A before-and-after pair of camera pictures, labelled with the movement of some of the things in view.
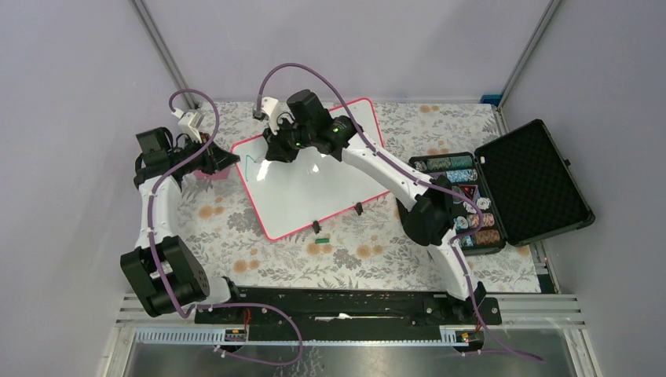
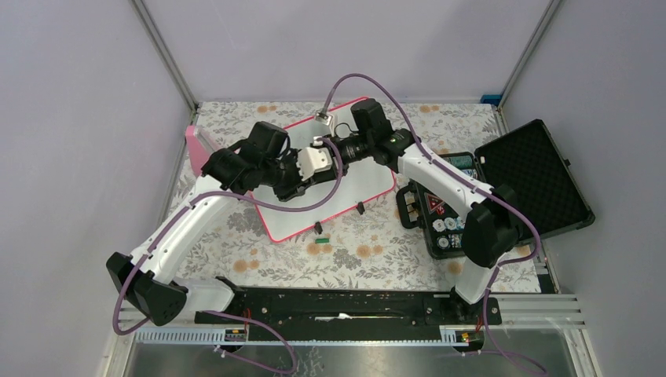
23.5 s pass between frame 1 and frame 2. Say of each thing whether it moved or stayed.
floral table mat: stayed
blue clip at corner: stayed
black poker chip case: stayed
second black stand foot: stayed
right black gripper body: moved
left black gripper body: moved
